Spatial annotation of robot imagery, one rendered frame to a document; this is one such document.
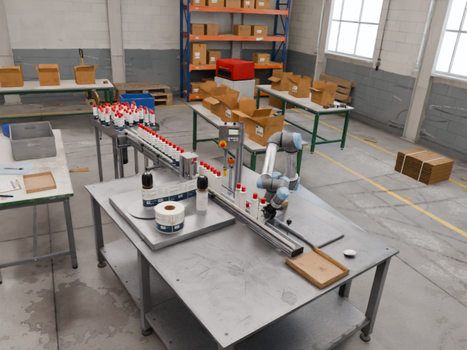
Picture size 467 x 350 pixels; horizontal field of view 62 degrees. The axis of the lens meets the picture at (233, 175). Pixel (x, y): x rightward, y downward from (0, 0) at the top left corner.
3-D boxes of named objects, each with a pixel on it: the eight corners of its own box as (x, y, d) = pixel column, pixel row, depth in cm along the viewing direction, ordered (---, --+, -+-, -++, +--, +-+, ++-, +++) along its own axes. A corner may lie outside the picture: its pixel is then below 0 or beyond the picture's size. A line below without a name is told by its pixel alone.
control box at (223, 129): (218, 144, 318) (219, 121, 311) (239, 145, 319) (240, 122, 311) (218, 148, 309) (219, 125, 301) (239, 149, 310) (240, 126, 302)
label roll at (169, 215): (187, 231, 270) (187, 212, 265) (158, 235, 264) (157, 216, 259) (181, 217, 288) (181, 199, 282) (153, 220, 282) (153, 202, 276)
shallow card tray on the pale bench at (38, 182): (22, 178, 352) (21, 175, 351) (51, 174, 364) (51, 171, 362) (26, 194, 326) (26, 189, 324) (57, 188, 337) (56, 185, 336)
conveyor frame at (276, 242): (171, 171, 376) (171, 167, 374) (181, 169, 382) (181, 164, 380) (291, 257, 257) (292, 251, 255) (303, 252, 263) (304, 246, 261)
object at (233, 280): (84, 187, 340) (84, 185, 339) (224, 157, 424) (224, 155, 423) (223, 351, 188) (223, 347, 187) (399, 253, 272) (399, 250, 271)
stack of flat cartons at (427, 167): (392, 169, 634) (397, 151, 622) (414, 164, 660) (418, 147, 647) (428, 185, 584) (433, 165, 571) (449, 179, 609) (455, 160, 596)
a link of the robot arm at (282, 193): (291, 188, 258) (289, 197, 252) (283, 197, 266) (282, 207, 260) (280, 183, 257) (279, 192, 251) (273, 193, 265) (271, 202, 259)
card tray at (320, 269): (285, 262, 251) (285, 257, 250) (313, 250, 266) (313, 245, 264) (320, 289, 229) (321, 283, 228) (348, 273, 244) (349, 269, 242)
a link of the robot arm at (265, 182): (267, 127, 288) (255, 182, 263) (281, 128, 286) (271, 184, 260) (267, 137, 298) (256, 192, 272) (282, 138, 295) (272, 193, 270)
